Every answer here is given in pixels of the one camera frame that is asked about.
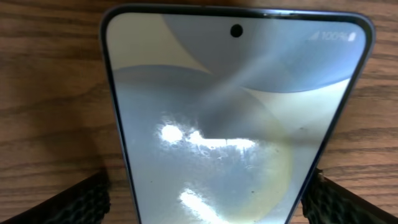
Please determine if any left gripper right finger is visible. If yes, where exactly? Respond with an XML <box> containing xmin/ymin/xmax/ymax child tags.
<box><xmin>301</xmin><ymin>169</ymin><xmax>397</xmax><ymax>224</ymax></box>

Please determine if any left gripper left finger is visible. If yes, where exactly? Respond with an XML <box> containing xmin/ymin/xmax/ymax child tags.
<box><xmin>1</xmin><ymin>170</ymin><xmax>111</xmax><ymax>224</ymax></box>

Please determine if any Samsung Galaxy smartphone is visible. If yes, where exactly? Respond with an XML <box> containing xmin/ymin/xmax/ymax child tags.
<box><xmin>99</xmin><ymin>4</ymin><xmax>375</xmax><ymax>224</ymax></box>

